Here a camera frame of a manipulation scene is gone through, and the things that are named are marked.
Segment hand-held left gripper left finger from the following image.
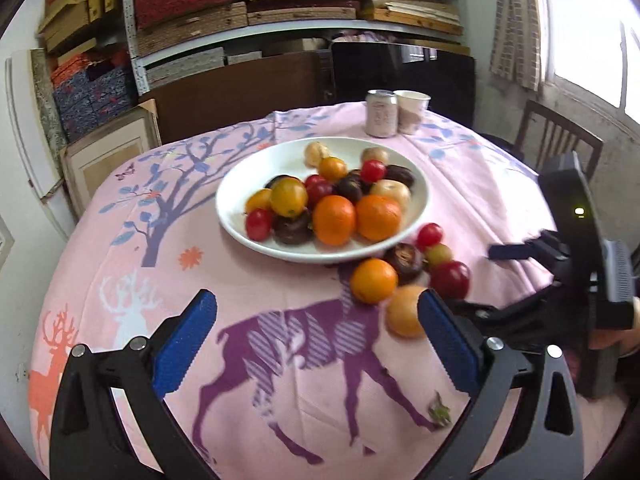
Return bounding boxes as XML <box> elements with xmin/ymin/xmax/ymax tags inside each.
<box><xmin>50</xmin><ymin>289</ymin><xmax>221</xmax><ymax>480</ymax></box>

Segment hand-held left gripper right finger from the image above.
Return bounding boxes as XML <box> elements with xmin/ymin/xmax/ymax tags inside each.
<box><xmin>417</xmin><ymin>289</ymin><xmax>586</xmax><ymax>480</ymax></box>

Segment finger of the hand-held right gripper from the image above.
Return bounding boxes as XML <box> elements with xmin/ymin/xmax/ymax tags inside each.
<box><xmin>487</xmin><ymin>230</ymin><xmax>572</xmax><ymax>267</ymax></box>
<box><xmin>446</xmin><ymin>285</ymin><xmax>592</xmax><ymax>354</ymax></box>

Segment dark red tomato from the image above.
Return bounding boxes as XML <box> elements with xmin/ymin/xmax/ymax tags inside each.
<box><xmin>430</xmin><ymin>260</ymin><xmax>471</xmax><ymax>301</ymax></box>
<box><xmin>306</xmin><ymin>182</ymin><xmax>335</xmax><ymax>208</ymax></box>

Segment small yellow-green tomato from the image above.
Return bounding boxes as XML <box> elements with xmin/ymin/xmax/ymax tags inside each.
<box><xmin>426</xmin><ymin>243</ymin><xmax>454</xmax><ymax>267</ymax></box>

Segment dark mangosteen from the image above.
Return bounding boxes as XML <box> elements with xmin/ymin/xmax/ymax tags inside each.
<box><xmin>383</xmin><ymin>242</ymin><xmax>426</xmax><ymax>283</ymax></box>

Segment yellow striped pepino melon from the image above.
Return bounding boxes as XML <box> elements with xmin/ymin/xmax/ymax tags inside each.
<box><xmin>370</xmin><ymin>179</ymin><xmax>412</xmax><ymax>209</ymax></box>
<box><xmin>305</xmin><ymin>141</ymin><xmax>332</xmax><ymax>167</ymax></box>

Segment white plate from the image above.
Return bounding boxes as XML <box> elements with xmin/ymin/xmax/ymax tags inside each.
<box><xmin>215</xmin><ymin>136</ymin><xmax>430</xmax><ymax>264</ymax></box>

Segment small orange mandarin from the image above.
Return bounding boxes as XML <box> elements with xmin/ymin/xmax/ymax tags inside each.
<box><xmin>244</xmin><ymin>188</ymin><xmax>273</xmax><ymax>214</ymax></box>

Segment large orange mandarin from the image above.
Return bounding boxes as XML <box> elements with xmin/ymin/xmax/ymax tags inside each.
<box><xmin>313</xmin><ymin>195</ymin><xmax>357</xmax><ymax>247</ymax></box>

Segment yellow mandarin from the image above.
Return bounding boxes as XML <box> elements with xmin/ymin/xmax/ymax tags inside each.
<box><xmin>270</xmin><ymin>177</ymin><xmax>308</xmax><ymax>218</ymax></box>
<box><xmin>319</xmin><ymin>157</ymin><xmax>348</xmax><ymax>182</ymax></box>

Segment person's right hand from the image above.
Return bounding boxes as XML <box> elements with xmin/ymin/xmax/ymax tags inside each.
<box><xmin>591</xmin><ymin>298</ymin><xmax>640</xmax><ymax>360</ymax></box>

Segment dark wooden chair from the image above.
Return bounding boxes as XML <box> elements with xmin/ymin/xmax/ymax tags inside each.
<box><xmin>480</xmin><ymin>99</ymin><xmax>605</xmax><ymax>182</ymax></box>

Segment green tomato calyx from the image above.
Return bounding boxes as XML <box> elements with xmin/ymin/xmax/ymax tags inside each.
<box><xmin>427</xmin><ymin>391</ymin><xmax>452</xmax><ymax>428</ymax></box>

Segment pink deer print tablecloth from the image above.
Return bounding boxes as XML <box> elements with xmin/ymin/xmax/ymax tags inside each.
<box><xmin>27</xmin><ymin>101</ymin><xmax>631</xmax><ymax>480</ymax></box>

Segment bright window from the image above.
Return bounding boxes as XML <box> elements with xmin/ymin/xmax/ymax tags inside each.
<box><xmin>540</xmin><ymin>0</ymin><xmax>640</xmax><ymax>122</ymax></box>

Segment white paper cup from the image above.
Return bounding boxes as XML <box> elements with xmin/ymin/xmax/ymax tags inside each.
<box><xmin>394</xmin><ymin>89</ymin><xmax>431</xmax><ymax>135</ymax></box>

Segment checked curtain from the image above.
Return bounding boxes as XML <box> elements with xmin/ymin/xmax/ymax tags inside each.
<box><xmin>489</xmin><ymin>0</ymin><xmax>548</xmax><ymax>92</ymax></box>

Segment pale drink can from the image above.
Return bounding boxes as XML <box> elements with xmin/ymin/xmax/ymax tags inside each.
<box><xmin>365</xmin><ymin>89</ymin><xmax>399</xmax><ymax>138</ymax></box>

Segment black panel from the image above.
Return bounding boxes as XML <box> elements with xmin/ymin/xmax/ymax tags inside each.
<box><xmin>330</xmin><ymin>41</ymin><xmax>476</xmax><ymax>128</ymax></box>

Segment stack of light wooden boards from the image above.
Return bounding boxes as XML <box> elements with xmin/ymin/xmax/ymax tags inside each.
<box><xmin>362</xmin><ymin>0</ymin><xmax>463</xmax><ymax>36</ymax></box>

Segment pink cloth bundle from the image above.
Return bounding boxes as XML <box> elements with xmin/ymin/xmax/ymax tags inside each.
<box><xmin>332</xmin><ymin>30</ymin><xmax>396</xmax><ymax>46</ymax></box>

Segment brown wooden board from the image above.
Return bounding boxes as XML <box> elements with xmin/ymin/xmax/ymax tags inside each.
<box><xmin>137</xmin><ymin>50</ymin><xmax>331</xmax><ymax>146</ymax></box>

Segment stack of blue patterned boxes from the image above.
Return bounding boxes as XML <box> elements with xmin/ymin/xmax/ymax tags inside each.
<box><xmin>50</xmin><ymin>55</ymin><xmax>138</xmax><ymax>141</ymax></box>

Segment white board panel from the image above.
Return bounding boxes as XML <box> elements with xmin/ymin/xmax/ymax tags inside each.
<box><xmin>5</xmin><ymin>50</ymin><xmax>61</xmax><ymax>203</ymax></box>

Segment mottled green panel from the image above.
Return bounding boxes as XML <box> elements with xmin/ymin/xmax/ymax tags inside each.
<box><xmin>31</xmin><ymin>47</ymin><xmax>69</xmax><ymax>147</ymax></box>

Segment grey patterned flat boxes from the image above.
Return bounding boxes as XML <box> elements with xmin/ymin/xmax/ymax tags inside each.
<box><xmin>145</xmin><ymin>47</ymin><xmax>263</xmax><ymax>86</ymax></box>

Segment white metal shelf rack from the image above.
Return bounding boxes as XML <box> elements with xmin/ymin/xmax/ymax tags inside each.
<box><xmin>121</xmin><ymin>0</ymin><xmax>471</xmax><ymax>96</ymax></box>

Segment stack of tan woven boxes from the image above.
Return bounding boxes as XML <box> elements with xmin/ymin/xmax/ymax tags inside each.
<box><xmin>131</xmin><ymin>0</ymin><xmax>463</xmax><ymax>58</ymax></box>

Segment stack of yellow wooden boxes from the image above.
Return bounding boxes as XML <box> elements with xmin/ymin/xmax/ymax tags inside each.
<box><xmin>37</xmin><ymin>0</ymin><xmax>123</xmax><ymax>53</ymax></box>

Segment wooden picture frame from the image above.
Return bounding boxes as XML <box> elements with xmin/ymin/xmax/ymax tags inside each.
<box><xmin>60</xmin><ymin>100</ymin><xmax>163</xmax><ymax>216</ymax></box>

